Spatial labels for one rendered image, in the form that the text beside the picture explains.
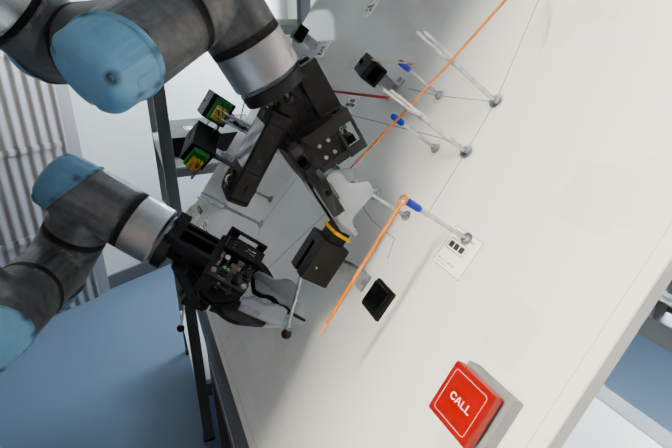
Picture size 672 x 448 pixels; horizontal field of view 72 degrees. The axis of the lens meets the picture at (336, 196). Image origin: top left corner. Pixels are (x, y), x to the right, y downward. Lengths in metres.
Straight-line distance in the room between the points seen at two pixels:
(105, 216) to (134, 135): 2.41
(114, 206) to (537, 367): 0.47
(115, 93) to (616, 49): 0.47
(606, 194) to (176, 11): 0.40
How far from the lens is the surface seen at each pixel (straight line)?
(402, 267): 0.58
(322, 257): 0.57
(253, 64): 0.47
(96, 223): 0.60
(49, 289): 0.59
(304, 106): 0.51
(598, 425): 0.94
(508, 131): 0.57
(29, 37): 0.51
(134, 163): 3.02
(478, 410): 0.43
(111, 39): 0.40
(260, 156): 0.50
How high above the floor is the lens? 1.41
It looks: 19 degrees down
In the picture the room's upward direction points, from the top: 1 degrees counter-clockwise
